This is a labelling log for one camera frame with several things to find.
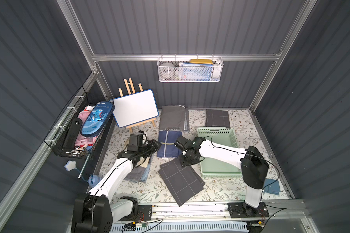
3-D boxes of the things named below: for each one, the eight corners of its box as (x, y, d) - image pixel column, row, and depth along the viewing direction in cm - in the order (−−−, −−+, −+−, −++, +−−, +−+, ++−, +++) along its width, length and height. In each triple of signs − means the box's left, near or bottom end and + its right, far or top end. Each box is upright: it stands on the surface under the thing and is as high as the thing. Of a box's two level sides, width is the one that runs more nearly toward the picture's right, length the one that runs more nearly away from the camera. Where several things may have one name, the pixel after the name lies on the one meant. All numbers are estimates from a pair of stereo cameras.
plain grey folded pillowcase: (159, 130, 110) (158, 128, 107) (161, 107, 126) (161, 105, 123) (189, 130, 110) (189, 128, 107) (187, 107, 126) (188, 105, 123)
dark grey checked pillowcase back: (204, 126, 112) (205, 124, 110) (204, 110, 123) (205, 109, 121) (229, 128, 111) (230, 126, 109) (227, 112, 122) (227, 110, 120)
